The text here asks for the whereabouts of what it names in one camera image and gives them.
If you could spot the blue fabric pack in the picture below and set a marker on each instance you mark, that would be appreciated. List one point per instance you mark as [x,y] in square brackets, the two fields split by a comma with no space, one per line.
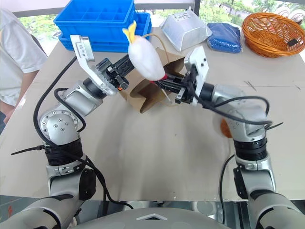
[224,35]

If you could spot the grey robot torso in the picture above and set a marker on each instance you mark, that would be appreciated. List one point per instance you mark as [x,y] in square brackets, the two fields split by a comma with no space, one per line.
[152,220]

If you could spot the white plush toy yellow tail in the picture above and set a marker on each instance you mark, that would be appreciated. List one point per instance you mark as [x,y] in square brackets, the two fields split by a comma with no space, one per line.
[145,59]

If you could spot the person in white shirt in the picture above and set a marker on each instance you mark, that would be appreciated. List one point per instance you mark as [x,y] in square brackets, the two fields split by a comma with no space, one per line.
[16,52]

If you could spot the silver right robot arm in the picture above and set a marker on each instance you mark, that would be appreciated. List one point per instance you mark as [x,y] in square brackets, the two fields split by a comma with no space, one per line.
[247,133]

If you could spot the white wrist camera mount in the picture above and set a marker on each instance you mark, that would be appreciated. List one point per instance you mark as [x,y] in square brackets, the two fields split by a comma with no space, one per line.
[200,64]
[86,56]

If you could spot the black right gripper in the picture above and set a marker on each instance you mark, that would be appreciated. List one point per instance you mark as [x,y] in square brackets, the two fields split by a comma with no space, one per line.
[187,89]

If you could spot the orange wicker basket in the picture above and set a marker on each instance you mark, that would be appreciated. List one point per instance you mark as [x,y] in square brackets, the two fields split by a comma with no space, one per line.
[262,45]

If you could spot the striped object behind basket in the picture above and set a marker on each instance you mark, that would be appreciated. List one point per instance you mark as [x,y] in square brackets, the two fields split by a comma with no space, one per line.
[297,17]

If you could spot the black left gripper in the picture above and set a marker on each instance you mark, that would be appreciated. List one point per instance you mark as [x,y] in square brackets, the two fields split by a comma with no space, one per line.
[110,72]

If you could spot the blue divided plastic crate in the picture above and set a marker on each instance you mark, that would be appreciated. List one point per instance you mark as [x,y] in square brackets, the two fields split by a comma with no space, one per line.
[95,21]

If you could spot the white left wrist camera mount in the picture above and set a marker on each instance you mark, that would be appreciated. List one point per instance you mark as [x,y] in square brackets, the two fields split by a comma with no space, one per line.
[86,56]

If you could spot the white plastic bag package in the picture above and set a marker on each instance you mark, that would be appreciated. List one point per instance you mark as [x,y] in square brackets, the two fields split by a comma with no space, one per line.
[184,32]

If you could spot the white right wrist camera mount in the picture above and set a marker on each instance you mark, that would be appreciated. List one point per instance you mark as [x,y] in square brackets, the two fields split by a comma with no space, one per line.
[200,64]

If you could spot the small black object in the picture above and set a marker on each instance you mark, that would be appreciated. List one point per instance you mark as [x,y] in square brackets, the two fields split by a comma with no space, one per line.
[292,42]

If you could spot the orange and white plush toy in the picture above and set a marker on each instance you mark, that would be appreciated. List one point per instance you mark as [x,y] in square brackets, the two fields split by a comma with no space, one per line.
[222,127]

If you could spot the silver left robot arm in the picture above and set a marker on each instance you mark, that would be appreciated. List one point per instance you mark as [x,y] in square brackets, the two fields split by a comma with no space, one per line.
[62,124]

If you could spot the brown paper bag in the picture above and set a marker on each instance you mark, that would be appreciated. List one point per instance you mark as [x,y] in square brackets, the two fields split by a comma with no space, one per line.
[147,97]

